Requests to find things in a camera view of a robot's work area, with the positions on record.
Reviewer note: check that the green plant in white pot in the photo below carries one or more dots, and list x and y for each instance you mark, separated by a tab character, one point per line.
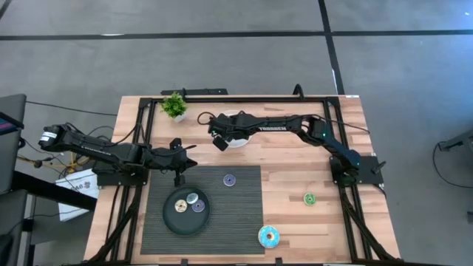
173	105

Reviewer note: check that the white round plate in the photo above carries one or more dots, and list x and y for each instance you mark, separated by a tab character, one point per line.
240	142

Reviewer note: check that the small purple sprinkle donut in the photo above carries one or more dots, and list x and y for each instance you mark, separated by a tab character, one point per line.
195	206
225	180

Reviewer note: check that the grey chair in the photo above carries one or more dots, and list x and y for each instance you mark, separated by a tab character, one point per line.
11	111

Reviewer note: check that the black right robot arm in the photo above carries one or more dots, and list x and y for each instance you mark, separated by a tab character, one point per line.
273	127

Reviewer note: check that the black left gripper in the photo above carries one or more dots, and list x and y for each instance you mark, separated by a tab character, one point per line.
166	160

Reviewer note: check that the black mount bar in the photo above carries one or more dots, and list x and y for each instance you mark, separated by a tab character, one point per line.
199	91

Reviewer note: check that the black table clamp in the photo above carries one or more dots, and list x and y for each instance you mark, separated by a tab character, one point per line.
183	262
279	262

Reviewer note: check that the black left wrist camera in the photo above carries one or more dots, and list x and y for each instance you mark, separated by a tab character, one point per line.
176	143

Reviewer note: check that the black metal table frame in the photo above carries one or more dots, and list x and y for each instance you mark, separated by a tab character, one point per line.
240	99

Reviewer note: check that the large blue frosted donut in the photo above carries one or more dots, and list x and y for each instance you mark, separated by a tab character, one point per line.
262	236

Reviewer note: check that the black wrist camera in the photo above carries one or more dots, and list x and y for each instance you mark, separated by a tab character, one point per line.
176	143
221	143

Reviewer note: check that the small white chocolate-drizzle donut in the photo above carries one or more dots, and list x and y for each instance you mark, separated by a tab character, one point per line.
180	201

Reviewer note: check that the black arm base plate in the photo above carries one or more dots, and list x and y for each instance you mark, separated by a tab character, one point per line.
369	173
111	179

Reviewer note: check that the dark round plate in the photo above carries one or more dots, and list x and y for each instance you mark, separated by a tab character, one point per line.
184	223

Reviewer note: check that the black beam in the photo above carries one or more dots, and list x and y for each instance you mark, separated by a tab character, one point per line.
55	192

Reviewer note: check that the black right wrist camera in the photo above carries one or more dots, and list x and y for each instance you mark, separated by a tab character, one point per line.
221	143

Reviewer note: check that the small green frosted donut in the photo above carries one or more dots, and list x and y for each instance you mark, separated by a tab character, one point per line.
306	199

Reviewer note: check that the small teal sprinkle donut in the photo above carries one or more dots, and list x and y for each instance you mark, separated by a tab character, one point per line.
189	198

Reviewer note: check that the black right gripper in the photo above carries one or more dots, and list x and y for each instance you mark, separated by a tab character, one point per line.
223	125

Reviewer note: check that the grey stand leg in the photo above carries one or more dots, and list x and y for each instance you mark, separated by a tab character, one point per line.
458	140

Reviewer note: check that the white paper sheet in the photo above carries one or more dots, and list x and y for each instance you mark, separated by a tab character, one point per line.
70	216

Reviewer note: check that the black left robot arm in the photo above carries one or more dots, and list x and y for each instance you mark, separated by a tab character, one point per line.
111	151

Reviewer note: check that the grey woven placemat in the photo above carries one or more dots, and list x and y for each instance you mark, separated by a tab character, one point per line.
236	221

